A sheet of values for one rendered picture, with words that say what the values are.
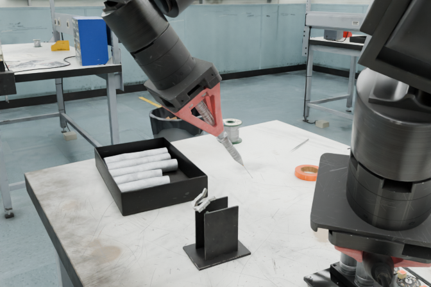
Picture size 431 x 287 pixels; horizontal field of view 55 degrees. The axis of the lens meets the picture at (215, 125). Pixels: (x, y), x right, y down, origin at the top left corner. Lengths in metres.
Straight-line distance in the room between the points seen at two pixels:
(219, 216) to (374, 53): 0.40
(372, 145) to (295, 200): 0.54
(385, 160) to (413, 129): 0.03
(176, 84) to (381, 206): 0.28
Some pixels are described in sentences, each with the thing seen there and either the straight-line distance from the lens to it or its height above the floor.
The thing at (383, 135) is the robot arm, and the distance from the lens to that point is 0.23.
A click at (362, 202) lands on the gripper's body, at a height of 0.98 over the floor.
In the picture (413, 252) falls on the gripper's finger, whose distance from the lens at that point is 0.33.
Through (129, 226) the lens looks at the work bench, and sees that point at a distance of 0.70.
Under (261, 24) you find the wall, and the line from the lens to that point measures 5.96.
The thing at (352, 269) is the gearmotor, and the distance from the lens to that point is 0.57.
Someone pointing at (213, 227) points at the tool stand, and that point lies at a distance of 0.58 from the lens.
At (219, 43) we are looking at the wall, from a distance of 5.55.
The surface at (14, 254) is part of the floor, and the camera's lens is 2.13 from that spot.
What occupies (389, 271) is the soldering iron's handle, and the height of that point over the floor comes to 0.93.
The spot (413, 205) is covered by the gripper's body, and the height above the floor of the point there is 0.98.
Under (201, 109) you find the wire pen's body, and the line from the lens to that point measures 0.52.
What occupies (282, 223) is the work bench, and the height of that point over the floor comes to 0.75.
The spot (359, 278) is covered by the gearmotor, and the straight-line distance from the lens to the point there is 0.55.
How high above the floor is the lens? 1.11
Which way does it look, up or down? 18 degrees down
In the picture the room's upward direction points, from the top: straight up
